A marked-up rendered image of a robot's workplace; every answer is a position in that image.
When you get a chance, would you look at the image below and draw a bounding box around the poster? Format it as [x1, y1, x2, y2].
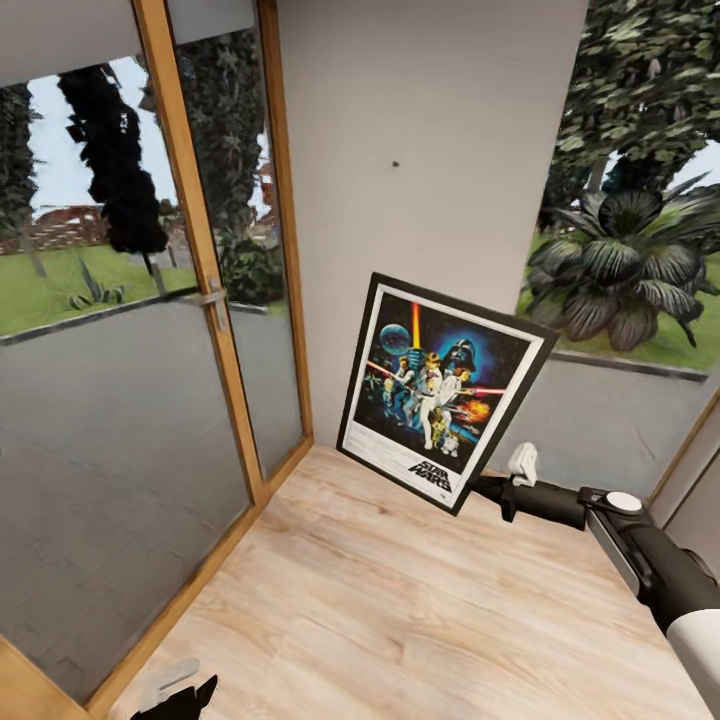
[335, 271, 561, 517]

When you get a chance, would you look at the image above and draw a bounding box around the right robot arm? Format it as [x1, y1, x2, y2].
[465, 442, 720, 720]

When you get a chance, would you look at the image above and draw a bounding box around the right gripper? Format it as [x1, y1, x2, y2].
[465, 474, 559, 523]

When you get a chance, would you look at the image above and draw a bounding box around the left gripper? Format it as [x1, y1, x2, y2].
[130, 675, 218, 720]

